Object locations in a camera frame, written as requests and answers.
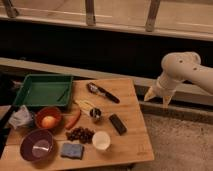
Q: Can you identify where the yellow apple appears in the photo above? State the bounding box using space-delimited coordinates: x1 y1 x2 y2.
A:
41 116 56 129

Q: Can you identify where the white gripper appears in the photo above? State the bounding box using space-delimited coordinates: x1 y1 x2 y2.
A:
144 73 179 108

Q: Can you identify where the black rectangular block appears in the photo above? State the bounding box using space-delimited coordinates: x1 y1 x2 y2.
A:
109 114 127 135

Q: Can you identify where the blue sponge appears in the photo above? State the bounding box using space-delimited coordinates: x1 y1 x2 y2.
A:
61 143 84 159

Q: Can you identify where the purple bowl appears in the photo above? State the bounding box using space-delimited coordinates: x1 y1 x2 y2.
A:
20 129 54 162

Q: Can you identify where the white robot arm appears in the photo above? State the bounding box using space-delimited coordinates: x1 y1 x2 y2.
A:
144 52 213 108

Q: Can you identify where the small metal cup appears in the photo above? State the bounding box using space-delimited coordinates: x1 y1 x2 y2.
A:
89 108 102 123

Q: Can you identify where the green plastic tray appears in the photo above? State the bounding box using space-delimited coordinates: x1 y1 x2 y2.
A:
13 74 73 108

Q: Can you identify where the black handled metal spoon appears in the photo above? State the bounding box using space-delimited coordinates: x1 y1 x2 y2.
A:
86 82 120 103

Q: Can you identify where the red bowl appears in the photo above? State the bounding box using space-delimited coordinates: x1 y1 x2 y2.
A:
35 106 62 129

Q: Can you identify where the bunch of dark grapes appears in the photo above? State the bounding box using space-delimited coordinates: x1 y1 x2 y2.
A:
66 127 94 144

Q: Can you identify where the white plastic cup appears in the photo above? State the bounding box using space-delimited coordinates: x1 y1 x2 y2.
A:
92 131 111 151

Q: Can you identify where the wooden table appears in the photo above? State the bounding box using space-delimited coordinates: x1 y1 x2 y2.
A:
0 79 154 171

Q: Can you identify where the crumpled grey cloth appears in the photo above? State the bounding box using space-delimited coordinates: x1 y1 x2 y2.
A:
9 105 33 129

